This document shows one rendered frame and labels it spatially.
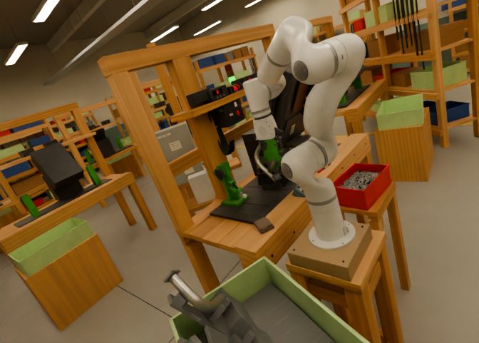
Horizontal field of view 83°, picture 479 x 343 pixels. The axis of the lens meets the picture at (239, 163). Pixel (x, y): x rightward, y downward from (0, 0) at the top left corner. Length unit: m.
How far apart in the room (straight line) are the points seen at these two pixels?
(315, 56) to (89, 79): 11.68
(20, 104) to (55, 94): 1.11
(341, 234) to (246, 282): 0.43
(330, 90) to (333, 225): 0.54
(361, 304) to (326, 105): 0.74
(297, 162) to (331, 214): 0.27
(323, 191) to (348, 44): 0.52
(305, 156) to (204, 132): 0.96
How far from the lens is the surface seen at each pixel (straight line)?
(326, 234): 1.18
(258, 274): 1.18
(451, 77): 4.25
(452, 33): 4.22
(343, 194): 1.60
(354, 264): 1.16
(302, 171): 0.98
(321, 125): 0.91
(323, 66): 0.76
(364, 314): 1.25
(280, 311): 1.11
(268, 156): 1.79
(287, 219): 1.46
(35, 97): 11.53
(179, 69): 1.79
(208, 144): 1.83
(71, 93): 11.87
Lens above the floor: 1.66
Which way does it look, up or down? 18 degrees down
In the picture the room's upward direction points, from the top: 19 degrees counter-clockwise
